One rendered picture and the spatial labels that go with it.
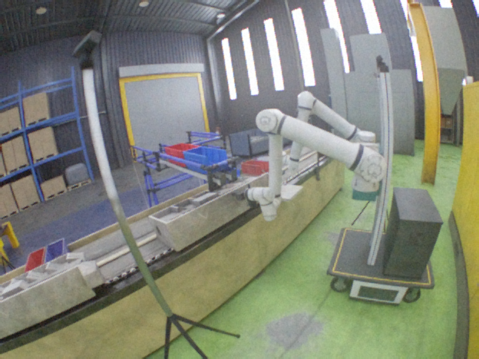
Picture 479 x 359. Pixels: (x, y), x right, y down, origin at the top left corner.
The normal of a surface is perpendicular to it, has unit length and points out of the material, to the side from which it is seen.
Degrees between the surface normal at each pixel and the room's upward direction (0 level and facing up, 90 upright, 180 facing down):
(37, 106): 90
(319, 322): 0
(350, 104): 90
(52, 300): 80
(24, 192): 90
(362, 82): 90
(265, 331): 0
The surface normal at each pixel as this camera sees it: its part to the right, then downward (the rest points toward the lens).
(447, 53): -0.69, 0.32
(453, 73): -0.58, 0.65
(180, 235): 0.68, -0.04
